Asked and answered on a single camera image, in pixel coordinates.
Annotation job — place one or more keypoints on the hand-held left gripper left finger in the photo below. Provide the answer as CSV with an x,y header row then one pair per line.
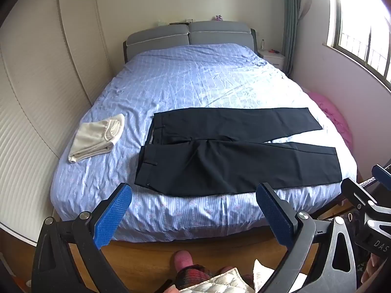
x,y
111,219

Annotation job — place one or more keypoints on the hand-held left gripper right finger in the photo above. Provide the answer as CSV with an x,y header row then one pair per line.
x,y
275,218

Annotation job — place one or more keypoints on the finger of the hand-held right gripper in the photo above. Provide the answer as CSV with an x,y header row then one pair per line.
x,y
381,175
356,193

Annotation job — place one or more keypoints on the black pants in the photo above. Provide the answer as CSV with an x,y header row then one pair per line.
x,y
232,164

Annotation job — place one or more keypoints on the person's right hand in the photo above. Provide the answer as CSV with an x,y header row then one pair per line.
x,y
371,268

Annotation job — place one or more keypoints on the pink cloth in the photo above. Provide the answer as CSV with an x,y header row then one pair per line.
x,y
334,119

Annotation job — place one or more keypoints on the pink slipper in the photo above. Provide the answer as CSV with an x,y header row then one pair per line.
x,y
184,261

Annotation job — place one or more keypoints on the folded cream garment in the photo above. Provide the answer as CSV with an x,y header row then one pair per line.
x,y
97,137

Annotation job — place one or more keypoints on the person's plaid trouser leg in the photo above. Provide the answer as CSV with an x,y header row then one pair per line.
x,y
195,276

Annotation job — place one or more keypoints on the white wardrobe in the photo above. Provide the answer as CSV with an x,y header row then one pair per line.
x,y
39,82

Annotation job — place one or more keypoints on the window with metal bars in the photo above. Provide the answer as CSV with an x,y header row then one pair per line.
x,y
360,21

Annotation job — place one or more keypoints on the white nightstand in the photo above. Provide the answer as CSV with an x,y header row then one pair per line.
x,y
275,59

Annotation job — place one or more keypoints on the bed with blue striped sheet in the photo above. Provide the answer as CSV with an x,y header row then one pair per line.
x,y
195,79

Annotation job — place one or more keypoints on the clear plastic bottle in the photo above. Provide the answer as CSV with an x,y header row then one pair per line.
x,y
262,45

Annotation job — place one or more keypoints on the green curtain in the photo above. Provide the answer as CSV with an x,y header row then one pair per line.
x,y
294,21

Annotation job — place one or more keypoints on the grey padded headboard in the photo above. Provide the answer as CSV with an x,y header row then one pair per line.
x,y
189,35

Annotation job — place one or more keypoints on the small pink toy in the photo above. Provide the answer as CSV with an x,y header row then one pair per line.
x,y
219,18

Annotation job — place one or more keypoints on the books on headboard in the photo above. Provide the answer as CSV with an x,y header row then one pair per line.
x,y
181,22

